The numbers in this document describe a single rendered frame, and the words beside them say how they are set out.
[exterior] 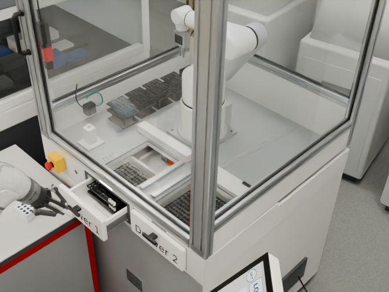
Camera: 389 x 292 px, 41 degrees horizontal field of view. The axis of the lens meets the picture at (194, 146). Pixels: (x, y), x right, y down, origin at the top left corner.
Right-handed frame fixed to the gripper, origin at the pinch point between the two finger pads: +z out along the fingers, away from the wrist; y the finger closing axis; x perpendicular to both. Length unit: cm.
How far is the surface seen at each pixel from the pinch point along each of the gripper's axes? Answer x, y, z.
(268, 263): -82, 28, -13
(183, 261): -45.9, 11.7, 14.3
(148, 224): -27.4, 14.6, 10.3
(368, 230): -57, 85, 173
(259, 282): -83, 22, -13
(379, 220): -57, 95, 180
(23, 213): 22.9, -13.1, 6.7
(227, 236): -55, 28, 14
